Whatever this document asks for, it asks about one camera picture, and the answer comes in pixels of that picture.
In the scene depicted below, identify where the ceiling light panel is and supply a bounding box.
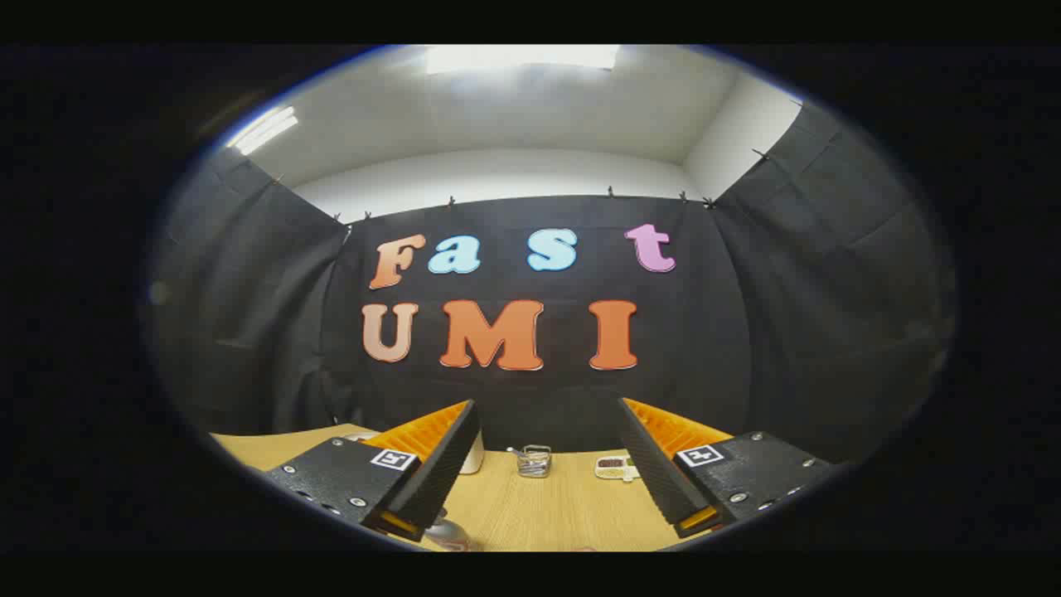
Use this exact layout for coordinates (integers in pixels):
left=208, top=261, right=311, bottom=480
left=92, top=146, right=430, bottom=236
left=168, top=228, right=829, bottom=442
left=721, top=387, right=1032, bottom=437
left=225, top=105, right=299, bottom=157

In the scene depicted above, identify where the silver juice bottle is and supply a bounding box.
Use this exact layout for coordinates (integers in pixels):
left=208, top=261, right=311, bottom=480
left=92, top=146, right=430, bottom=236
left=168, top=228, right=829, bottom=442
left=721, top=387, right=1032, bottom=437
left=423, top=508, right=483, bottom=552

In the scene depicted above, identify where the small wire basket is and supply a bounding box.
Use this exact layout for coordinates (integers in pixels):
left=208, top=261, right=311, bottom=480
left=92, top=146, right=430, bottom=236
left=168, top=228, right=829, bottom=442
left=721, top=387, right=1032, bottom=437
left=507, top=444, right=553, bottom=478

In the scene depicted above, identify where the small white divided dish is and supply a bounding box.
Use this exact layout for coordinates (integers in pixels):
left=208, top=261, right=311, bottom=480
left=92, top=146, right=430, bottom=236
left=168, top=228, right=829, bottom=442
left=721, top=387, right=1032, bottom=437
left=594, top=455, right=641, bottom=483

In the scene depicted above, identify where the wooden table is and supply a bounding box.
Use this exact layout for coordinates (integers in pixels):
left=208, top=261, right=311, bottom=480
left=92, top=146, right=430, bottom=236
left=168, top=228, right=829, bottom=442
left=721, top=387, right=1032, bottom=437
left=209, top=423, right=714, bottom=552

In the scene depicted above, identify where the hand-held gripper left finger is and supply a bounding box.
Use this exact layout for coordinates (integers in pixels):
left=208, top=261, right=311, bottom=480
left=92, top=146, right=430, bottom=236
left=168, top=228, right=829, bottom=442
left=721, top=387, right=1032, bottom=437
left=264, top=399, right=482, bottom=544

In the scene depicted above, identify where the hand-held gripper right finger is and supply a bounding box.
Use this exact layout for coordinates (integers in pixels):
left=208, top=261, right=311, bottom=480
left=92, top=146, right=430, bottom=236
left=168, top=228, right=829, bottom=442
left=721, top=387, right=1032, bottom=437
left=618, top=396, right=834, bottom=538

